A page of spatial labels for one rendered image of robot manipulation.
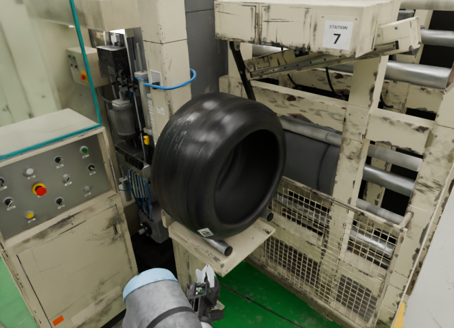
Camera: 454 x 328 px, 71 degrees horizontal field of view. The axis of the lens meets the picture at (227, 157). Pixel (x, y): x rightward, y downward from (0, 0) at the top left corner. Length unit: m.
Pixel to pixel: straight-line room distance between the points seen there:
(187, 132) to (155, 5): 0.46
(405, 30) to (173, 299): 0.99
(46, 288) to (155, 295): 1.20
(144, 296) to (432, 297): 2.20
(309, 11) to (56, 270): 1.57
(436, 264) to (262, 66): 2.04
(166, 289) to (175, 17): 0.95
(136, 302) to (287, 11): 0.96
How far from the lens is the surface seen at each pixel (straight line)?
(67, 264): 1.83
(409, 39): 1.18
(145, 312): 0.69
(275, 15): 1.21
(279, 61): 1.40
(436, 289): 2.72
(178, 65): 1.32
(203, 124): 1.09
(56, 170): 1.62
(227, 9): 1.36
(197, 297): 1.03
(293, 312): 2.29
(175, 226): 1.53
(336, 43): 1.10
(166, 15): 1.28
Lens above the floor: 1.86
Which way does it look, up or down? 30 degrees down
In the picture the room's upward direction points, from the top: 2 degrees counter-clockwise
